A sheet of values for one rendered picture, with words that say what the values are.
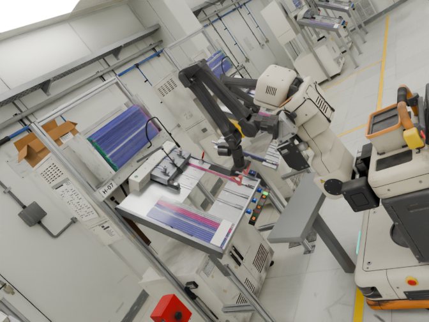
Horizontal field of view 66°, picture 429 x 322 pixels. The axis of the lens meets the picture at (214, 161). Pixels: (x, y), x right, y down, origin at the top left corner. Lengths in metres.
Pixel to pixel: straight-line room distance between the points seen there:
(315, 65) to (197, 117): 3.65
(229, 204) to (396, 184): 1.04
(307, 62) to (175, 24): 2.55
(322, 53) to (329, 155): 4.83
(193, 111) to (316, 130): 1.82
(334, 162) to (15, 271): 2.73
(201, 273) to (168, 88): 1.81
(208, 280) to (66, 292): 1.66
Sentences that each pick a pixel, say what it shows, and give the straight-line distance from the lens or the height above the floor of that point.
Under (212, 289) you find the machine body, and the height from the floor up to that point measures 0.45.
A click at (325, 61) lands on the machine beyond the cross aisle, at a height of 0.35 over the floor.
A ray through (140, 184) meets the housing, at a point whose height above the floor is 1.23.
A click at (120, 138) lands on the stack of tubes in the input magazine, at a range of 2.26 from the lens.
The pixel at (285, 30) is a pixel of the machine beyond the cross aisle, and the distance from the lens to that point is 6.44.
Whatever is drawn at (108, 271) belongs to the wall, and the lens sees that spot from 3.72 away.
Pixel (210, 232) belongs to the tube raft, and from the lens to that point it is 1.98.
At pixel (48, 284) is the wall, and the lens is 3.48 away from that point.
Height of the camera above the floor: 1.59
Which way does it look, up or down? 14 degrees down
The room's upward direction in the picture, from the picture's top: 37 degrees counter-clockwise
